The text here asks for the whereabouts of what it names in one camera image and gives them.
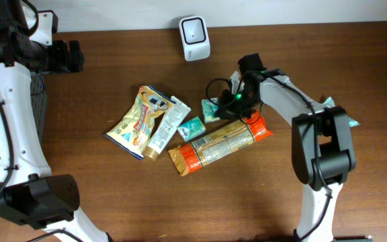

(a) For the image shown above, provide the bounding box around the mint green wipes pouch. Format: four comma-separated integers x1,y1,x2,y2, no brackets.
322,97,360,128

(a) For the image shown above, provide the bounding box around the white cream tube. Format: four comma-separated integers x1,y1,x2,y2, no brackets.
142,96,191,161

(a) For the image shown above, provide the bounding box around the yellow snack bag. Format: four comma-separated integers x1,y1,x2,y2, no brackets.
105,85,175,160

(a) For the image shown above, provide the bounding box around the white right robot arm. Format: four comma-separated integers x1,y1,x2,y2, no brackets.
216,53,356,241

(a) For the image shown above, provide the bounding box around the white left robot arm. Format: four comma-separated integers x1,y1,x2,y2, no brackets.
0,0,110,241

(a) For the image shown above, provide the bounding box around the green tissue pack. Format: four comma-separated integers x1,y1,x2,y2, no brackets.
202,99,220,124

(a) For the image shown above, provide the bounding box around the orange spaghetti package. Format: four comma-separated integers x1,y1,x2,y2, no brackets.
169,112,273,176

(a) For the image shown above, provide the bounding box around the teal tissue pack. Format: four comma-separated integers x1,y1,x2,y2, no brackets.
177,116,206,142

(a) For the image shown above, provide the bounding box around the white barcode scanner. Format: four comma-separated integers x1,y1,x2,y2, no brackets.
179,16,211,62

